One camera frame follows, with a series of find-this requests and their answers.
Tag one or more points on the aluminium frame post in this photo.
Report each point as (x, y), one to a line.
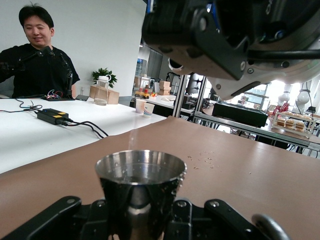
(180, 97)
(199, 100)

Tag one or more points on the yellow toy truck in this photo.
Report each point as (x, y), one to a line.
(142, 94)

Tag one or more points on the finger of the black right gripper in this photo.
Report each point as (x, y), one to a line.
(180, 37)

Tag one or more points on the brown cardboard box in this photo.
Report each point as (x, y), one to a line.
(113, 96)

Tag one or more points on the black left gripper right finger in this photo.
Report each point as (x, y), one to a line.
(182, 220)

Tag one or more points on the red bottles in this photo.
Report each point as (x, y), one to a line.
(282, 108)

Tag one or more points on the white desk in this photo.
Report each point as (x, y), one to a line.
(62, 145)

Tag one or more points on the green potted plant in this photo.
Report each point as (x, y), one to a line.
(103, 73)

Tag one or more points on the brown table mat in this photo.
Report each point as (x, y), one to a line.
(250, 187)

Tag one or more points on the white paper cup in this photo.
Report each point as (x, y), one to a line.
(140, 106)
(148, 110)

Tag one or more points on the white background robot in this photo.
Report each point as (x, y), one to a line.
(302, 100)
(285, 96)

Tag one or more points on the clear plastic water jug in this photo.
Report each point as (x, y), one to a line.
(102, 92)

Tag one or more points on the black equipment case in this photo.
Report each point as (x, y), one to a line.
(240, 115)

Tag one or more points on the stacked cardboard boxes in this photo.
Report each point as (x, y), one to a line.
(165, 88)

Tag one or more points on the white rack with bread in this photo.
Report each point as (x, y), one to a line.
(290, 123)

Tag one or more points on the person in black t-shirt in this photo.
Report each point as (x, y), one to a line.
(37, 70)

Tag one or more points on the black smartphone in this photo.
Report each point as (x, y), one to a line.
(82, 97)

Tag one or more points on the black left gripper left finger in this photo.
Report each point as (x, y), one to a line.
(95, 220)

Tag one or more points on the steel double jigger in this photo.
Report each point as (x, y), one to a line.
(140, 200)

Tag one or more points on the flat black box yellow labels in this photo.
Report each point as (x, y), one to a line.
(51, 116)

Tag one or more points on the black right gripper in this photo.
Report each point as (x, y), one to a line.
(275, 22)

